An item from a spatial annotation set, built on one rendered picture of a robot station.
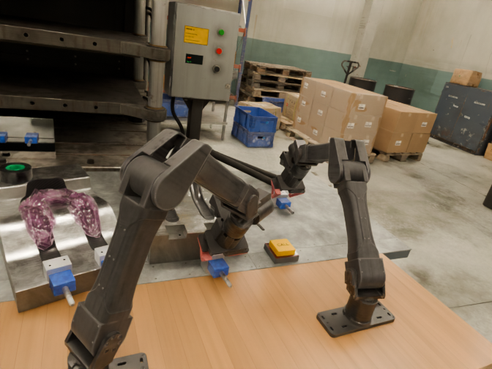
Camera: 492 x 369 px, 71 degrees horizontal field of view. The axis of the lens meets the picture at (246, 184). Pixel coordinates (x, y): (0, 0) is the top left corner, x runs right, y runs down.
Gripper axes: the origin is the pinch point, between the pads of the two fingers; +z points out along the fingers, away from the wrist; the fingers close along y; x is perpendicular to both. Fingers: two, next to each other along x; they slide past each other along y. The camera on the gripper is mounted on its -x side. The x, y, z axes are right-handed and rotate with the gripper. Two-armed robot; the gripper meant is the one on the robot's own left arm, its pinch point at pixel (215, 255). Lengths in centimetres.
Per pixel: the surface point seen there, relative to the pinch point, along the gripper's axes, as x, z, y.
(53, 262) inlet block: -4.2, -1.8, 37.7
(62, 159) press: -74, 48, 32
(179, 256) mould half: -3.6, 5.3, 8.1
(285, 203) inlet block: -20.4, 12.1, -39.2
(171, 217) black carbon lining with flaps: -15.7, 4.6, 7.5
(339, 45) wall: -540, 231, -555
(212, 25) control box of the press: -105, -5, -30
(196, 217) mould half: -13.6, 2.5, 1.0
